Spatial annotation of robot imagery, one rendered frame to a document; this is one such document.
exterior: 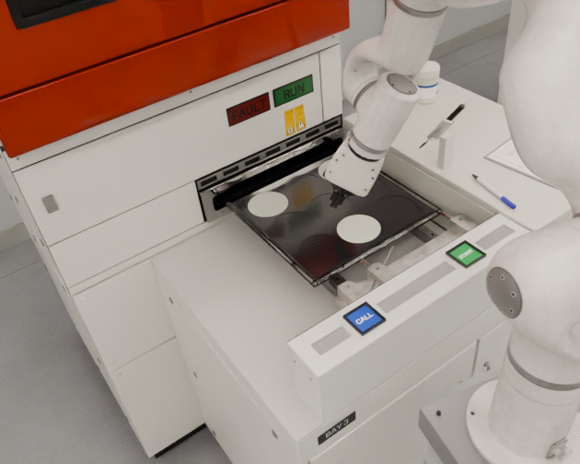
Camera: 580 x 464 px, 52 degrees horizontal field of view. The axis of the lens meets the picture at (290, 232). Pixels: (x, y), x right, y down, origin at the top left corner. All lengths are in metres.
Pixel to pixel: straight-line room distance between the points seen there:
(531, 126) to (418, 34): 0.31
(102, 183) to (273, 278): 0.43
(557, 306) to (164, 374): 1.27
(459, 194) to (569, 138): 0.66
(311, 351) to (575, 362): 0.42
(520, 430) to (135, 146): 0.92
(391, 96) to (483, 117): 0.57
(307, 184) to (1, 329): 1.64
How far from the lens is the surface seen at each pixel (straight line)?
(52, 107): 1.21
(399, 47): 1.03
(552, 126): 0.77
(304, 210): 1.44
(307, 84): 1.53
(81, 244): 1.42
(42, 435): 2.35
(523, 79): 0.78
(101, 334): 1.61
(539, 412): 0.97
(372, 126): 1.16
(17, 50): 1.16
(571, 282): 0.76
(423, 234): 1.45
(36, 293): 2.85
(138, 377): 1.77
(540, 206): 1.37
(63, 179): 1.33
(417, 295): 1.15
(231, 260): 1.45
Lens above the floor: 1.79
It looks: 40 degrees down
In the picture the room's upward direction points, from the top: 7 degrees counter-clockwise
